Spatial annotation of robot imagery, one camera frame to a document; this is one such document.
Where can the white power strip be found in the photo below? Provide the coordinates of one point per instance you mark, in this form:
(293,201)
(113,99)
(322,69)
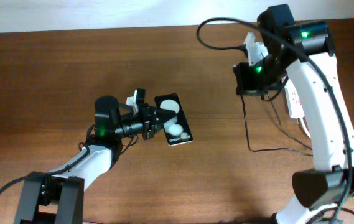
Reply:
(294,103)

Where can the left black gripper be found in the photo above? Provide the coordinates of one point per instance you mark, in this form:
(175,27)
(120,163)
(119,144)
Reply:
(151,124)

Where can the black smartphone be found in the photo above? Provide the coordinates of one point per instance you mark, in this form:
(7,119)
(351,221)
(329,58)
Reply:
(177,129)

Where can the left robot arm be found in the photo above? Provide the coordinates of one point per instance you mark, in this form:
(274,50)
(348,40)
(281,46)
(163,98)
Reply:
(57,196)

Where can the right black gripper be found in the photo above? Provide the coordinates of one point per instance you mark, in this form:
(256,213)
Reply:
(245,84)

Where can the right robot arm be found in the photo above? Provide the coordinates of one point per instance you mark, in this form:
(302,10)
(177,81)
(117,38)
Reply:
(304,54)

